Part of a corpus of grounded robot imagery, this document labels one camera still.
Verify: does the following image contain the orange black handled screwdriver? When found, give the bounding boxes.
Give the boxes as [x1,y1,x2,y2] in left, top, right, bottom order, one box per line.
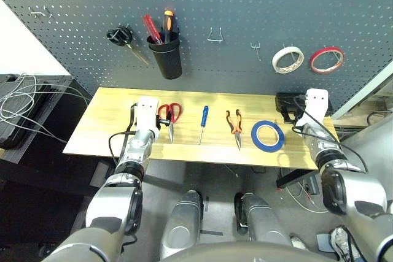
[161,9,175,44]

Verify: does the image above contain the grey robot torso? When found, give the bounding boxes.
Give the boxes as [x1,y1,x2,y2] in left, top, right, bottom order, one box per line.
[159,240,338,262]

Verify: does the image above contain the white sneaker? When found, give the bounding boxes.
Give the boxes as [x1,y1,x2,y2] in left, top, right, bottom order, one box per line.
[290,236,308,250]
[330,226,360,261]

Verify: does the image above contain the silver double peg hook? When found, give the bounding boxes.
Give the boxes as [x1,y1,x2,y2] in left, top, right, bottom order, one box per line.
[29,6,53,19]

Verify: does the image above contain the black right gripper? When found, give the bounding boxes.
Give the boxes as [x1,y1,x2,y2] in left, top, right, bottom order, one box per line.
[282,110,299,124]

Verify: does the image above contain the white tape roll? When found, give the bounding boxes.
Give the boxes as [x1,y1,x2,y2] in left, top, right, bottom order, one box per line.
[271,46,305,74]

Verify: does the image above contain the black side table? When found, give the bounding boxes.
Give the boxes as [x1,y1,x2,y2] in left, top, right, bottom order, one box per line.
[0,74,93,164]

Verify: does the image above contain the silver left robot leg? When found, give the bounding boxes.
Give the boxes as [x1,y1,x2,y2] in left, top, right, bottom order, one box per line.
[159,190,203,260]

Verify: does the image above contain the clear red handled screwdriver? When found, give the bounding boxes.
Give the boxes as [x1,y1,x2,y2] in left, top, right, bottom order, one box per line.
[141,14,163,45]

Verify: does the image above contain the orange black long-nose pliers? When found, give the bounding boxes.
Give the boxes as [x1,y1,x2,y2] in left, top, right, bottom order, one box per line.
[225,109,243,152]

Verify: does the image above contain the black hard case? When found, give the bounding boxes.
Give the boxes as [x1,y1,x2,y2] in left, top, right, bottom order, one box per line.
[0,74,53,151]

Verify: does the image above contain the blue handled screwdriver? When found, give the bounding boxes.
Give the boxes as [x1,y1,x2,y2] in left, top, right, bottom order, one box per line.
[198,105,210,145]

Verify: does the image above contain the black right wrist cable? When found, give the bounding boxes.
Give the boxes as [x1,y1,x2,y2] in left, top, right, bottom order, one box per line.
[293,94,369,174]

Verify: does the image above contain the grey foot pedal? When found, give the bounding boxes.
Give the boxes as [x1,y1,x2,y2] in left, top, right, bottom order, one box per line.
[316,233,333,251]

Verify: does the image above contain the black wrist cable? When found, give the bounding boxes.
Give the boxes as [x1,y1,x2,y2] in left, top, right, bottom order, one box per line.
[293,94,369,174]
[109,102,139,164]

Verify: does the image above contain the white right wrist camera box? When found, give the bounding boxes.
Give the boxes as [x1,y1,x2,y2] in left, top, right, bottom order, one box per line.
[299,88,329,128]

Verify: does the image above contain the red handled scissors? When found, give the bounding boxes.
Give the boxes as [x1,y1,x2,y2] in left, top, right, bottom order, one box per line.
[157,102,182,144]

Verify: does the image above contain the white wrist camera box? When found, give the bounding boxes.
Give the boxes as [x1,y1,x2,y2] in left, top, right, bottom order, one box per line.
[299,88,329,128]
[134,96,161,139]

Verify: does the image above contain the light grey pegboard frame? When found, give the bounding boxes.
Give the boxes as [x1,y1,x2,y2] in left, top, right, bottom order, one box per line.
[331,59,393,118]

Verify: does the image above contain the silver right robot leg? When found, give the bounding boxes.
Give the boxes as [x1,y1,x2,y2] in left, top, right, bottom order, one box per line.
[235,193,292,246]

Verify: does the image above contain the small silver peg hook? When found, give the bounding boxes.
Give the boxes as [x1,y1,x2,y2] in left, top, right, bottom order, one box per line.
[250,42,262,62]

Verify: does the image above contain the black handled scissors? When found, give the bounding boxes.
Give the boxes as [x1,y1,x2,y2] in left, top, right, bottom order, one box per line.
[106,25,150,66]

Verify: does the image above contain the grey wire bundle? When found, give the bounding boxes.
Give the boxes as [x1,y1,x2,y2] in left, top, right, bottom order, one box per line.
[0,73,91,145]

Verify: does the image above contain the black table bracket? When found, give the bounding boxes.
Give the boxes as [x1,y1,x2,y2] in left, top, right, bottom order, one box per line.
[276,168,319,189]

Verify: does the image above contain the red tape roll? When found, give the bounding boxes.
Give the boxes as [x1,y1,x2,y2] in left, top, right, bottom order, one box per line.
[309,46,346,75]

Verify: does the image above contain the black tool cup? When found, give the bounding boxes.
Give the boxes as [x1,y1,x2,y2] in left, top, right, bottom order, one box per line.
[146,31,182,80]

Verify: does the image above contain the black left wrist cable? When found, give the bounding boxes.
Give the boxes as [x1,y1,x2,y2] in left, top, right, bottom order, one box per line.
[109,102,139,164]

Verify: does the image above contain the black plastic tool case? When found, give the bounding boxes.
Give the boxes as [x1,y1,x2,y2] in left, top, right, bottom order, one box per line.
[275,92,308,112]

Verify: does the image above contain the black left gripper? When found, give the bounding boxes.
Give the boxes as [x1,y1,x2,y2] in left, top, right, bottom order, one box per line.
[155,114,171,128]

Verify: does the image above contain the silver robot leg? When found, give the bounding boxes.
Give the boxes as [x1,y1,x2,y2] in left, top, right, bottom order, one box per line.
[235,193,292,246]
[159,190,203,260]

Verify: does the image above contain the silver wire pliers holder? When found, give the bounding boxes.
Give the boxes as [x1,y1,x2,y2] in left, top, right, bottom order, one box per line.
[207,26,224,42]

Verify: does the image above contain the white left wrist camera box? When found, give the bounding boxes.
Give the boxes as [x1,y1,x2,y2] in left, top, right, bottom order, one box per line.
[134,96,161,139]

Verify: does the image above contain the blue tape roll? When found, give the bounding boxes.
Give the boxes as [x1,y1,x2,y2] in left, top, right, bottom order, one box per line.
[251,120,286,153]

